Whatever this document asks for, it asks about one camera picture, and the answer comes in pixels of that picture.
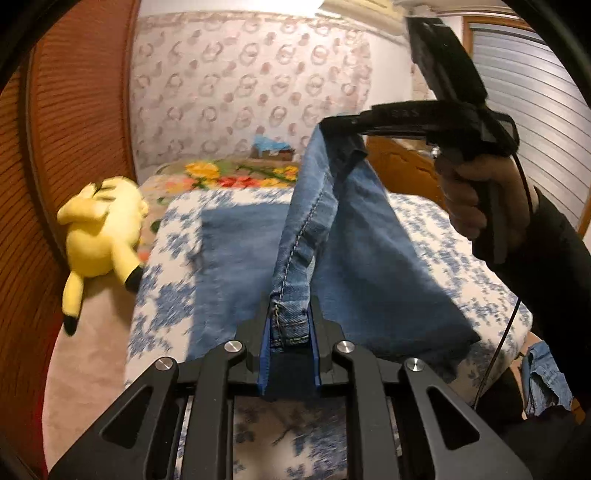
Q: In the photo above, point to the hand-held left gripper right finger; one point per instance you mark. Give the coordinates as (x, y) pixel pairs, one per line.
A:
(317, 360)

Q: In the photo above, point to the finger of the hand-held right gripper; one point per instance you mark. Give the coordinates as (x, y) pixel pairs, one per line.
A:
(397, 121)

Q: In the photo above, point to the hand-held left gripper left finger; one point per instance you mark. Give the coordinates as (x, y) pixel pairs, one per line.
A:
(265, 360)

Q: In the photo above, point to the blue denim pants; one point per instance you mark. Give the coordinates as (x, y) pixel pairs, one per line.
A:
(378, 258)

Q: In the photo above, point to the person's right forearm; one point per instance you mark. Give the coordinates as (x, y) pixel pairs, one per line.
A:
(554, 258)

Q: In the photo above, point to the person's right hand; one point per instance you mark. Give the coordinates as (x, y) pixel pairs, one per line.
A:
(459, 198)

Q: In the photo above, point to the white blue floral bedsheet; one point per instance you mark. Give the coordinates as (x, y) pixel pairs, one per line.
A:
(438, 240)

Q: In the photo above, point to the blue plastic bag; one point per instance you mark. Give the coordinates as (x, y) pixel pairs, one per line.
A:
(270, 144)

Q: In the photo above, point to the cardboard box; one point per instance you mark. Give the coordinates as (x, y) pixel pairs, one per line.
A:
(272, 155)

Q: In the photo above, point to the brown flowered blanket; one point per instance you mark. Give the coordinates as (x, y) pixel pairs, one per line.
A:
(231, 177)

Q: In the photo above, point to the yellow plush toy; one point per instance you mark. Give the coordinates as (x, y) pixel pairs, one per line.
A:
(101, 230)

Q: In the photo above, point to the blue denim garment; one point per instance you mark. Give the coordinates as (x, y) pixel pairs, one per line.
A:
(547, 378)

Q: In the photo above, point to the brown ribbed wardrobe door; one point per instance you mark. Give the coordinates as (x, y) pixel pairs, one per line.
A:
(69, 115)

